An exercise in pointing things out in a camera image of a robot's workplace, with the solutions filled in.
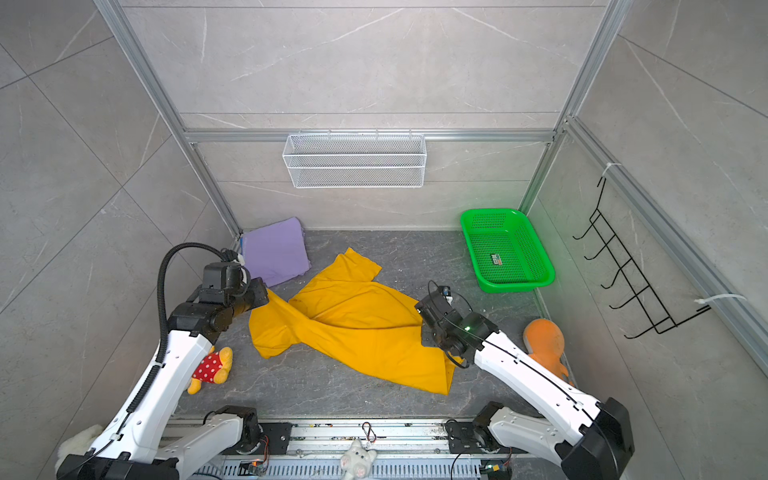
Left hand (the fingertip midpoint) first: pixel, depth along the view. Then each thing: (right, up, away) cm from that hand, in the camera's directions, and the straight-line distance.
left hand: (262, 283), depth 77 cm
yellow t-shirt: (+20, -12, +19) cm, 30 cm away
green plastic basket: (+77, +7, +34) cm, 85 cm away
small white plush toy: (+26, -40, -10) cm, 49 cm away
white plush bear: (-27, -29, -21) cm, 45 cm away
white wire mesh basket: (+21, +40, +24) cm, 51 cm away
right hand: (+46, -13, +2) cm, 48 cm away
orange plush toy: (+78, -18, +7) cm, 81 cm away
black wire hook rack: (+88, -5, -19) cm, 90 cm away
